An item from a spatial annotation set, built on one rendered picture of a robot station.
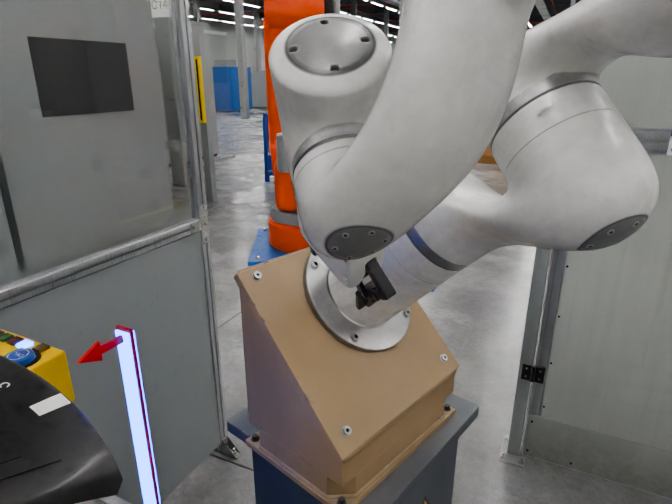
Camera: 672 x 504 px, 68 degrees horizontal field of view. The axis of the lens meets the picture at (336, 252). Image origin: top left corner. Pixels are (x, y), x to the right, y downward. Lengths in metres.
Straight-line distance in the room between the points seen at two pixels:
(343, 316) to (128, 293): 0.99
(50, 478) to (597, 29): 0.59
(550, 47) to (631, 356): 1.61
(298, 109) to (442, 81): 0.11
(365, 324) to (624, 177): 0.39
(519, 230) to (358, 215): 0.24
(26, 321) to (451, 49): 1.27
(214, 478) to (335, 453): 1.52
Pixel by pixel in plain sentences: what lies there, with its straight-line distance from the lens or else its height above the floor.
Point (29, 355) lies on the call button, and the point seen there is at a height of 1.08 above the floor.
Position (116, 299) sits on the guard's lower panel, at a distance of 1.58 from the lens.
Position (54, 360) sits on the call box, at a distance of 0.86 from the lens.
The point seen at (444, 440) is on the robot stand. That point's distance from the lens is 0.84.
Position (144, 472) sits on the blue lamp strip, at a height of 0.99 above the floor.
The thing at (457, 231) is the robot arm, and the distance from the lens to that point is 0.57.
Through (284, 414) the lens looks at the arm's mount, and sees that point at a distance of 0.72.
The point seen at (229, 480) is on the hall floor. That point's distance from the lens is 2.14.
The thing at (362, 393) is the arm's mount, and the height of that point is 1.06.
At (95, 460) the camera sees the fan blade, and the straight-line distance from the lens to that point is 0.54.
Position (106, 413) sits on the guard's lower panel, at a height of 0.52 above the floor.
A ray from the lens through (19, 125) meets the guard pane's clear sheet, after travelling 1.37.
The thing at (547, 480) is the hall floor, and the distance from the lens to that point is 2.25.
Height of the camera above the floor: 1.46
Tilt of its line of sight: 20 degrees down
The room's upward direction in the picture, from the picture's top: straight up
